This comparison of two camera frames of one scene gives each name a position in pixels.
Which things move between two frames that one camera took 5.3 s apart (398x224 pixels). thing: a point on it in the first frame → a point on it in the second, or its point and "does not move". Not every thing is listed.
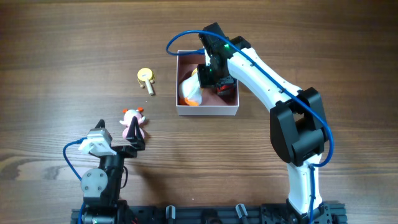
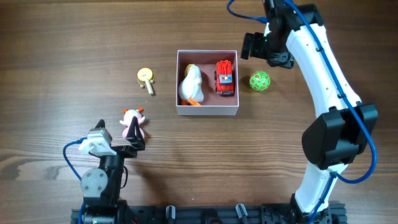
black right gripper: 226,83 → 249,45
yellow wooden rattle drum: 146,75 does not move
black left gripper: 121,150 does not move
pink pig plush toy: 128,116 does not move
